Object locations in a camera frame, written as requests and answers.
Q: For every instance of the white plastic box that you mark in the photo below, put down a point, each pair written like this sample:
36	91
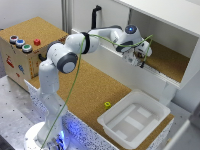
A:
133	120

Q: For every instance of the white cabinet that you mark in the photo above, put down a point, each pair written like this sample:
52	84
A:
173	20

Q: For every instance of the blue button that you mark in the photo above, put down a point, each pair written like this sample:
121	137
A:
20	42

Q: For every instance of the red button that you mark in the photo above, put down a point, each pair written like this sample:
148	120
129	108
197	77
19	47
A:
13	39

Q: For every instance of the white sliding door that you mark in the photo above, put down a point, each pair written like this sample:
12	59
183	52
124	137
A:
111	15

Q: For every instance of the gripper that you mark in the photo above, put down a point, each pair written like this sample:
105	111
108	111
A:
130	52

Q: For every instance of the green button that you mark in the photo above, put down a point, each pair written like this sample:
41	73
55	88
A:
27	48

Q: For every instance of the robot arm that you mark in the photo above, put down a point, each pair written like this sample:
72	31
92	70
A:
58	53

